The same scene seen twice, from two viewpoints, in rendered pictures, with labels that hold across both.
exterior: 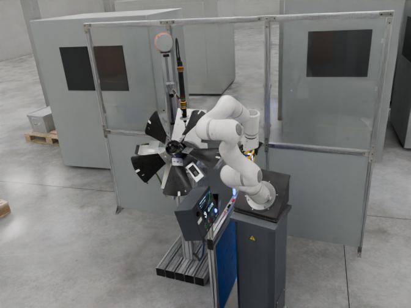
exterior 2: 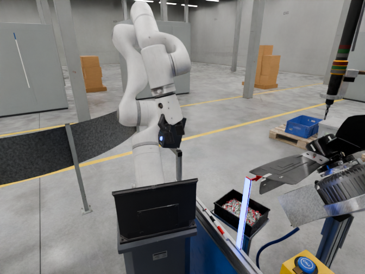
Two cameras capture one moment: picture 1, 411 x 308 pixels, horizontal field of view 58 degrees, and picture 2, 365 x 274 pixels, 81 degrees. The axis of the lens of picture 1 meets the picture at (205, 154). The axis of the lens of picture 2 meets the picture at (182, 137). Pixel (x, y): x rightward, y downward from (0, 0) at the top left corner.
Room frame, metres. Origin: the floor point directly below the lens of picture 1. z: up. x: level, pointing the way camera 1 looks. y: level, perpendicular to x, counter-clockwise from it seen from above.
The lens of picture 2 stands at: (2.60, -0.80, 1.61)
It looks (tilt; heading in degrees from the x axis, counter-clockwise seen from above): 23 degrees down; 131
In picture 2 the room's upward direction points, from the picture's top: straight up
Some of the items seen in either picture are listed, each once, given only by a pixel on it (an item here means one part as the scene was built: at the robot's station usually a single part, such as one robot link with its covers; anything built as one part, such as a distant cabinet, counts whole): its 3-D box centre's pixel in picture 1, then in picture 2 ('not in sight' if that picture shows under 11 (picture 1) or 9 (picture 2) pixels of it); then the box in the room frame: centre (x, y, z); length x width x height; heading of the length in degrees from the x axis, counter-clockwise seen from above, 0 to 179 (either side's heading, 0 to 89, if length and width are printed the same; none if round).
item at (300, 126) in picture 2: not in sight; (303, 125); (1.90, 3.39, 0.25); 0.60 x 0.41 x 0.22; 79
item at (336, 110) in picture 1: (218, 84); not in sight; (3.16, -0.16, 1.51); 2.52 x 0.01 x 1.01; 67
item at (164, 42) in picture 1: (164, 42); not in sight; (3.21, 0.28, 1.88); 0.16 x 0.07 x 0.16; 102
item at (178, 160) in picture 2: (210, 224); (178, 165); (1.88, 0.00, 0.96); 0.03 x 0.03 x 0.20; 67
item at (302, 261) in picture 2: not in sight; (306, 265); (2.59, -0.30, 1.08); 0.04 x 0.04 x 0.02
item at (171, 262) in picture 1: (193, 254); not in sight; (2.74, 0.18, 0.04); 0.62 x 0.45 x 0.08; 157
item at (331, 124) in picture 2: not in sight; (337, 131); (2.40, 3.29, 0.31); 0.60 x 0.42 x 0.33; 79
